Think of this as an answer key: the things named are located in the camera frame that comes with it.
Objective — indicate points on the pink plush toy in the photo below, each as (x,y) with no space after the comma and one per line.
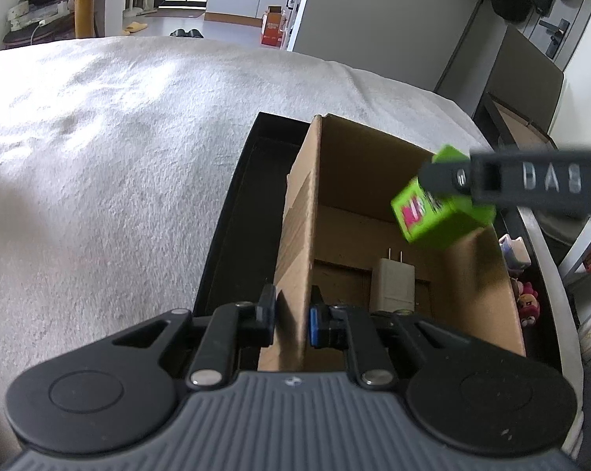
(528,304)

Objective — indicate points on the black shallow tray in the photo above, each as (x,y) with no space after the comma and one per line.
(236,206)

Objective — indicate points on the blue white toy figure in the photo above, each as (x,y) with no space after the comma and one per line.
(514,250)

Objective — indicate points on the grey door mat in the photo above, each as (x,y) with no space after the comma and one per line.
(175,12)

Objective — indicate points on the black slipper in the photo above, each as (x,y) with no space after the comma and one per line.
(178,34)
(195,34)

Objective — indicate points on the white power strip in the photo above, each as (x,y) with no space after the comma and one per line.
(35,12)

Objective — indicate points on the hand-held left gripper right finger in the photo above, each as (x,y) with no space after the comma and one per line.
(315,326)

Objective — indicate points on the grey upholstered panel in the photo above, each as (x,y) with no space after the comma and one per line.
(521,64)

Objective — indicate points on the yellow slippers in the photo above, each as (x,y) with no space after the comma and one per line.
(134,27)

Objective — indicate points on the brown cardboard box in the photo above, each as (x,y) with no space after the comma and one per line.
(295,235)

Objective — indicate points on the orange cardboard box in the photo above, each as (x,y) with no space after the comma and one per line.
(272,27)

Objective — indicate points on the green toy trash bin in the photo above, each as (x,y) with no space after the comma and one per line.
(437,225)

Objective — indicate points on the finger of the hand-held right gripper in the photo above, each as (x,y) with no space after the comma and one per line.
(496,176)

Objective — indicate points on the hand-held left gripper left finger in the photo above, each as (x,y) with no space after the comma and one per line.
(266,316)

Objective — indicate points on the white charger plug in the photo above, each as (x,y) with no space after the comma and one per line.
(393,284)

